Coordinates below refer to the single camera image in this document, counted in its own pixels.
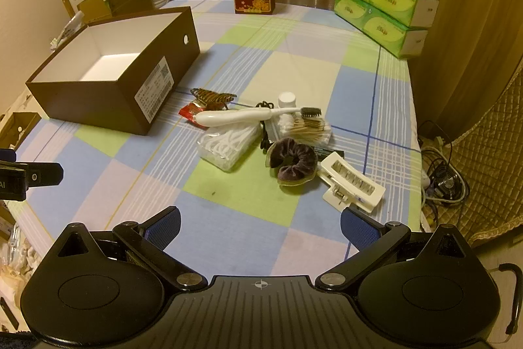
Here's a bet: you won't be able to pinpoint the brown cardboard box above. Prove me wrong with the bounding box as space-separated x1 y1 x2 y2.
25 6 201 136

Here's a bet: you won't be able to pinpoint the quilted tan cover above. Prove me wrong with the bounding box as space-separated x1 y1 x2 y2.
447 67 523 248

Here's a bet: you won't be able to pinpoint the red snack packet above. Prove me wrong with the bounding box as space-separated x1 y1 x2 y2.
179 103 205 123

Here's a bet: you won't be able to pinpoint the white long-handled brush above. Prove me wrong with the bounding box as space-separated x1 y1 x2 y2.
195 106 323 128

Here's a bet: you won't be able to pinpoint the purple velvet scrunchie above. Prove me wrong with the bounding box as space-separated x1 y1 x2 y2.
267 139 318 187

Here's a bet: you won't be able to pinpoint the checked bed sheet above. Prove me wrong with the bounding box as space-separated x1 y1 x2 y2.
8 0 422 284

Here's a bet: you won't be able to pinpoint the white hair clip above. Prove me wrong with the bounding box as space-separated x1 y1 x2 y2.
318 152 387 214

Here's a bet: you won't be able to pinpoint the white power strip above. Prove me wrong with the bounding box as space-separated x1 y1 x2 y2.
420 168 434 207

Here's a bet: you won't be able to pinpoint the black cable bundle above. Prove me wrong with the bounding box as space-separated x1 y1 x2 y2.
256 101 278 152

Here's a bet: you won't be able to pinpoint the small black fan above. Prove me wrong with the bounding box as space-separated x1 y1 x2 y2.
435 169 463 195

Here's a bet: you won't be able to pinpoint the brown hair claw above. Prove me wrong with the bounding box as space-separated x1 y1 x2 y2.
190 87 238 111

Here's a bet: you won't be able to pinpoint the tangled floor cables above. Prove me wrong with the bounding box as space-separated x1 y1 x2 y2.
417 120 471 213

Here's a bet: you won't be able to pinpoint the yellowish cardboard carton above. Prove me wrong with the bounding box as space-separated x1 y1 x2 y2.
77 0 113 23

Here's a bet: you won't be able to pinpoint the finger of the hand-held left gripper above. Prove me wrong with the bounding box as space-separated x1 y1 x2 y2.
22 162 64 187

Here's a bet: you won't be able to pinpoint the golden brown curtain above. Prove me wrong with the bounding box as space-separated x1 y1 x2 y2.
402 0 523 139

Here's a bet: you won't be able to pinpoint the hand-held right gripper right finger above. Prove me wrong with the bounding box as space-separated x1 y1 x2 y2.
314 208 471 292

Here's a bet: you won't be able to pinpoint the dark green tube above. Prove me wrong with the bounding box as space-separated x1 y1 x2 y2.
312 147 346 162

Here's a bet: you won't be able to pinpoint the cotton swab pack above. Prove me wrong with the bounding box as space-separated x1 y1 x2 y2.
278 116 332 148

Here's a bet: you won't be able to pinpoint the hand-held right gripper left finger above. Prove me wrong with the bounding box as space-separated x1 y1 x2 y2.
54 206 209 293

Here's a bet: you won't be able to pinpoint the crumpled white bag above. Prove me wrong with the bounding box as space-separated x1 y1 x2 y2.
50 13 87 49

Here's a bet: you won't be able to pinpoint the black curved strap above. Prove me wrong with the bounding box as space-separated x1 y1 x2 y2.
492 263 523 334

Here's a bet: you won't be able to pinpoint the open tan cardboard box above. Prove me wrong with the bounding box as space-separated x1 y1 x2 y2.
0 112 42 154

